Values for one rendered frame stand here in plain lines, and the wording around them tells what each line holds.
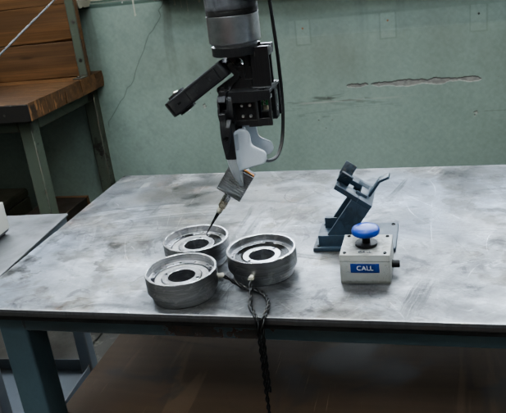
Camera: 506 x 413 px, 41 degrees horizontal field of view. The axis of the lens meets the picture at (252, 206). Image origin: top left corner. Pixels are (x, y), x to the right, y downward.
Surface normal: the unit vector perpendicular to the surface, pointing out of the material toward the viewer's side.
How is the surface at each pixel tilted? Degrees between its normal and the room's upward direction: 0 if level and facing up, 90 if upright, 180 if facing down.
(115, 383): 0
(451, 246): 0
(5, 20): 90
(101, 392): 0
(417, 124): 90
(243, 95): 90
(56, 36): 90
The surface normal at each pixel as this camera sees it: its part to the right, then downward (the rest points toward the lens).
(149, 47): -0.25, 0.38
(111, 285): -0.11, -0.93
